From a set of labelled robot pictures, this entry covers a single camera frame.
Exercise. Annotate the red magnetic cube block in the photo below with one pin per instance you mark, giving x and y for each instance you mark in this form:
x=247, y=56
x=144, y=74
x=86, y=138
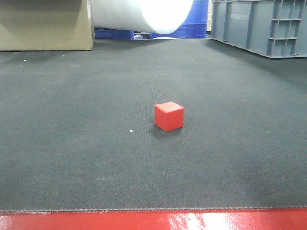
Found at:
x=169, y=116

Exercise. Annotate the dark grey fabric mat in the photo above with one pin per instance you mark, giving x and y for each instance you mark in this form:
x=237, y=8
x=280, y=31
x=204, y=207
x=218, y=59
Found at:
x=77, y=128

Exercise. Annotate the white foam roll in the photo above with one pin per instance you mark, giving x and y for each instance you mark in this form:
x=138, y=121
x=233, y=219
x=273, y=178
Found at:
x=152, y=16

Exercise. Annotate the grey plastic crate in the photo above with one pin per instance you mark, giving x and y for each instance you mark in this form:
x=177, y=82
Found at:
x=271, y=28

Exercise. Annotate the large cardboard box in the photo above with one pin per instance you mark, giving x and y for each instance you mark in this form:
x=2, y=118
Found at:
x=46, y=25

